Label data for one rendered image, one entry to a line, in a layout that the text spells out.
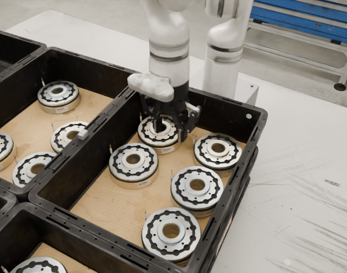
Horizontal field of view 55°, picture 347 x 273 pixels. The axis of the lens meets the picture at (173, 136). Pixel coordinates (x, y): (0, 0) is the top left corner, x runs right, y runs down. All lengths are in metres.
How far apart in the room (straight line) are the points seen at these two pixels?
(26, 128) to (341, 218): 0.78
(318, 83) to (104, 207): 2.12
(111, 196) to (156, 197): 0.09
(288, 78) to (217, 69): 1.74
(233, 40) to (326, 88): 1.80
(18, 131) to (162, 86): 0.43
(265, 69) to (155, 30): 2.09
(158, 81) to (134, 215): 0.26
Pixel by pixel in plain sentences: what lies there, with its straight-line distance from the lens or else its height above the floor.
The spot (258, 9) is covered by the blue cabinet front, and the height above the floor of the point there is 0.39.
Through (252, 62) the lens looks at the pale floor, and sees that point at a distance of 2.68.
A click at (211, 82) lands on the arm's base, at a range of 0.87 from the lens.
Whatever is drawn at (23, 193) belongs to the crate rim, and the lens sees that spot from 0.60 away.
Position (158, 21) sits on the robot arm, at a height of 1.13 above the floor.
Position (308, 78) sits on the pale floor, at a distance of 2.62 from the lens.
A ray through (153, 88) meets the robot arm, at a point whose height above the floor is 1.04.
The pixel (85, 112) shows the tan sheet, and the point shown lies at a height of 0.83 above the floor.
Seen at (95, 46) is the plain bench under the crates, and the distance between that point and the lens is 1.41.
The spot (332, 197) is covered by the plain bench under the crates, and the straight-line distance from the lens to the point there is 0.91.
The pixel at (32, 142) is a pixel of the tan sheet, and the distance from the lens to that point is 0.83.
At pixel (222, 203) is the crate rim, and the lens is 0.54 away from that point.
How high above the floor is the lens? 1.38
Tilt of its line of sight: 45 degrees down
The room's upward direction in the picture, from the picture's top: straight up
